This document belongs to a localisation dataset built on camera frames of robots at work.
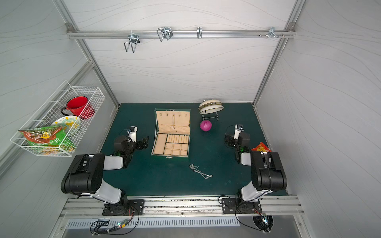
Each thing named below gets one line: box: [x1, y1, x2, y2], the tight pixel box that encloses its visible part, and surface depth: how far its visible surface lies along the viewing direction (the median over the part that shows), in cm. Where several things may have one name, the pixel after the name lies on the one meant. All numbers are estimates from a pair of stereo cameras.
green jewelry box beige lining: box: [151, 108, 191, 159], surface depth 95 cm
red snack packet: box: [251, 141, 272, 153], surface depth 97 cm
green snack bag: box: [17, 125, 76, 155], surface depth 56 cm
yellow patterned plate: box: [51, 115, 81, 134], surface depth 67 cm
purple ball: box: [199, 119, 212, 132], surface depth 103 cm
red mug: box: [60, 95, 96, 120], surface depth 68 cm
